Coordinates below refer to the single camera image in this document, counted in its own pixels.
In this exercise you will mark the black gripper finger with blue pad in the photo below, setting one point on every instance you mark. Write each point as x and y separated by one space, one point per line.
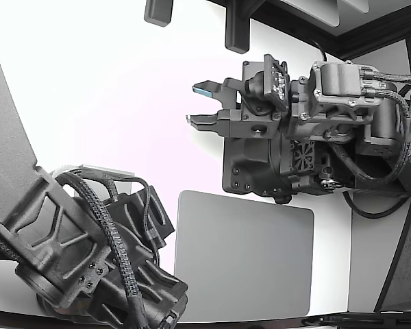
231 92

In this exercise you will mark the light gray panel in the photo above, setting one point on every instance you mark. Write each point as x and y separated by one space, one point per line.
358 5
311 10

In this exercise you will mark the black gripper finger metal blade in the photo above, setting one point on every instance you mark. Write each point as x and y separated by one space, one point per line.
212 120

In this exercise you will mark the black frame beam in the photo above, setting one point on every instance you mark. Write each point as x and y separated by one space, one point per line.
346 41

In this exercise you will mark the black six-joint robot arm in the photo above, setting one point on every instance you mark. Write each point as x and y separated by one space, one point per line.
55 222

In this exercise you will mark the gray rectangular mat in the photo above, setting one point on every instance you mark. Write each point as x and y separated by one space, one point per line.
243 257

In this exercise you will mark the black overhead bracket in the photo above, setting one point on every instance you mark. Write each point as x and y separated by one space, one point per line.
238 27

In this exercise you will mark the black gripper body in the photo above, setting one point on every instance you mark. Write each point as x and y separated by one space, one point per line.
257 125

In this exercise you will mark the dark gray overhead bracket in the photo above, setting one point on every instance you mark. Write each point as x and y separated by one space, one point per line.
157 12

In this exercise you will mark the gray fixture tray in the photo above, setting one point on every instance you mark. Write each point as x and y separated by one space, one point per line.
106 170

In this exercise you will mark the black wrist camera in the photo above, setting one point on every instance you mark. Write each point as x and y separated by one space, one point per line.
275 80

